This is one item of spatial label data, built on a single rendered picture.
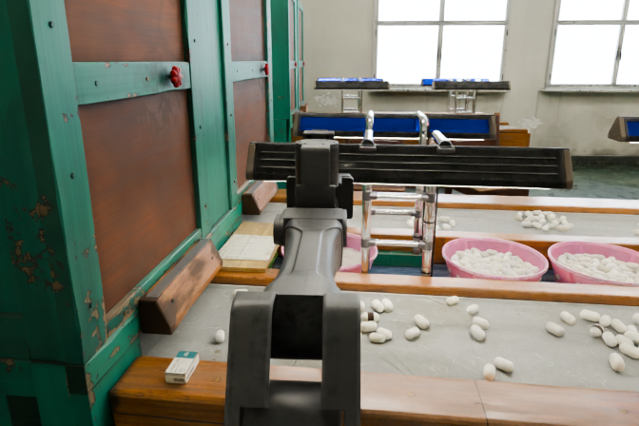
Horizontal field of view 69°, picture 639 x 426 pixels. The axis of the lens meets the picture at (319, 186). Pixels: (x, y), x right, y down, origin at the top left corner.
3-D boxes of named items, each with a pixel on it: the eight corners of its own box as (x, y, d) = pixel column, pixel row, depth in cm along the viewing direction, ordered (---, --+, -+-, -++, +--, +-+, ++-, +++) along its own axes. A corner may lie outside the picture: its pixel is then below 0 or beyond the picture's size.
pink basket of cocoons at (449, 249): (568, 304, 117) (572, 270, 115) (474, 319, 111) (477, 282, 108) (502, 261, 142) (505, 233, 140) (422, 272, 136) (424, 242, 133)
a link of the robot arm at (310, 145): (283, 138, 63) (270, 152, 52) (346, 139, 63) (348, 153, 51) (284, 220, 66) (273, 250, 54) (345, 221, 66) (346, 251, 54)
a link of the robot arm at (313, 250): (280, 200, 58) (215, 337, 28) (352, 201, 57) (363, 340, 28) (281, 290, 61) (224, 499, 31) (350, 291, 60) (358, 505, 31)
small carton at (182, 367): (185, 384, 75) (184, 374, 75) (164, 382, 76) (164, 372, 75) (199, 361, 81) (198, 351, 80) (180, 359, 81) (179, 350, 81)
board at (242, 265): (265, 273, 115) (265, 268, 114) (206, 270, 116) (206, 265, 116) (288, 226, 146) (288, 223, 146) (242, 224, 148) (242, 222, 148)
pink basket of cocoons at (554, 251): (685, 322, 109) (693, 286, 107) (566, 316, 112) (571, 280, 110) (626, 273, 135) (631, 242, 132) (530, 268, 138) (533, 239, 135)
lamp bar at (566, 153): (573, 190, 86) (579, 151, 84) (244, 181, 93) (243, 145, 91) (557, 179, 93) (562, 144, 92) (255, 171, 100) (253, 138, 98)
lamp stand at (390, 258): (424, 267, 138) (434, 117, 127) (357, 264, 141) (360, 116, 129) (418, 243, 157) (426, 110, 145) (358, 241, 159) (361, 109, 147)
